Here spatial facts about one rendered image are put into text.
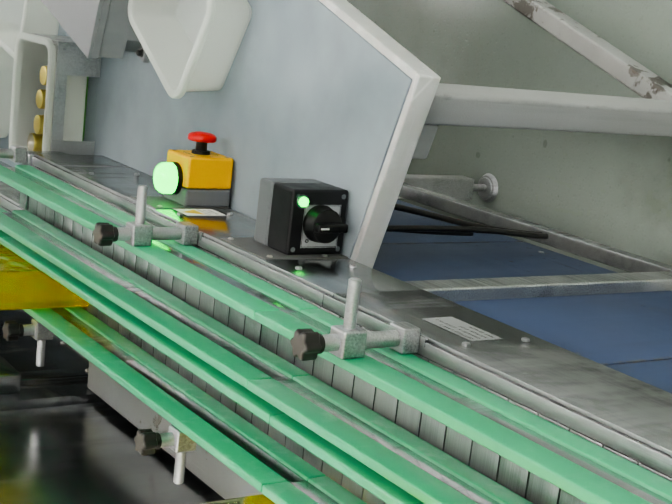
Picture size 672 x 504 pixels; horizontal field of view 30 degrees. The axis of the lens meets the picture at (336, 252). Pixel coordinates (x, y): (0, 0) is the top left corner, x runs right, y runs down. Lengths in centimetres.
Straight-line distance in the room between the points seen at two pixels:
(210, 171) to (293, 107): 17
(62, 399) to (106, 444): 17
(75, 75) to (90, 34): 22
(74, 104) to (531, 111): 87
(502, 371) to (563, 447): 13
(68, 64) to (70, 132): 11
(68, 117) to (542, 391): 127
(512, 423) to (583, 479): 13
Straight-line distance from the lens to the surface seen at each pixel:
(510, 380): 111
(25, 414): 183
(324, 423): 120
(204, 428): 144
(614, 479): 97
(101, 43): 197
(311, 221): 147
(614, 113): 171
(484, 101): 155
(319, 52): 158
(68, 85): 217
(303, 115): 161
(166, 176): 172
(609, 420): 103
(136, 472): 164
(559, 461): 97
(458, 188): 238
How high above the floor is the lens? 161
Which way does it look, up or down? 34 degrees down
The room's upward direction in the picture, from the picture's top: 91 degrees counter-clockwise
